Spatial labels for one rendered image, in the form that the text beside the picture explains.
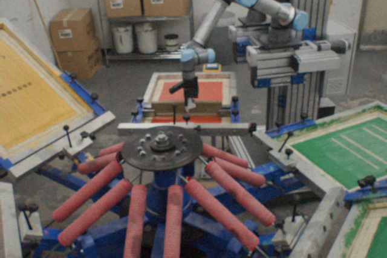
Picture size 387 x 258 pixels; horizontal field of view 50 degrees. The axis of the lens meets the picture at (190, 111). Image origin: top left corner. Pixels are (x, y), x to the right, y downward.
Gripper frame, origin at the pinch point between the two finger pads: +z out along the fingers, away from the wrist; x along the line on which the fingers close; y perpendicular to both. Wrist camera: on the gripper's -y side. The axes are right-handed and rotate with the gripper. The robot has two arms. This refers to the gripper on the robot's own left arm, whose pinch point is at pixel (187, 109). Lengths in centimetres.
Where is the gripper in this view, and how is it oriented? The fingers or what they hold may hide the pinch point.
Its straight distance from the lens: 235.9
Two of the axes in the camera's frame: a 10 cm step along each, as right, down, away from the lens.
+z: 0.5, 8.8, 4.7
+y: 10.0, -0.1, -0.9
